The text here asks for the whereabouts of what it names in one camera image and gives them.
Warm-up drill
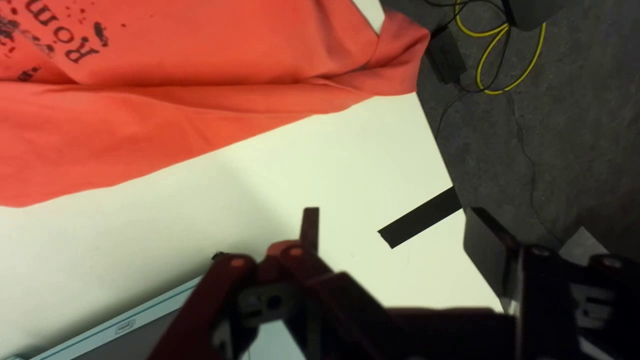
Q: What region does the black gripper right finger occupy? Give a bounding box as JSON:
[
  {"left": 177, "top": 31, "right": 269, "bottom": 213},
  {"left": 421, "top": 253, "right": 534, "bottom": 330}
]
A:
[{"left": 471, "top": 208, "right": 640, "bottom": 360}]

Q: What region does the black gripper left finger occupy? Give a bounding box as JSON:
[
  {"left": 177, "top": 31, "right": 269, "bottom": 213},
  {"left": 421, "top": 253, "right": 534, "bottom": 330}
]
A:
[{"left": 149, "top": 208, "right": 400, "bottom": 360}]

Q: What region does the orange sweatshirt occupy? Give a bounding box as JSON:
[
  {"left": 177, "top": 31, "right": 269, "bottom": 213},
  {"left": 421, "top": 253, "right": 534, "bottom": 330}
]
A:
[{"left": 0, "top": 0, "right": 430, "bottom": 207}]

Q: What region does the black tape strip front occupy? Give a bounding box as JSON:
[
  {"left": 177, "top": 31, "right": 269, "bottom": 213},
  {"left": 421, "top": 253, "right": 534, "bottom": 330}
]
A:
[{"left": 378, "top": 189, "right": 462, "bottom": 249}]

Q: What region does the yellow cable on floor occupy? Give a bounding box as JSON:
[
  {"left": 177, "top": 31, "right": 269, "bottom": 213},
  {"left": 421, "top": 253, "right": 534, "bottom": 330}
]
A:
[{"left": 452, "top": 0, "right": 549, "bottom": 99}]

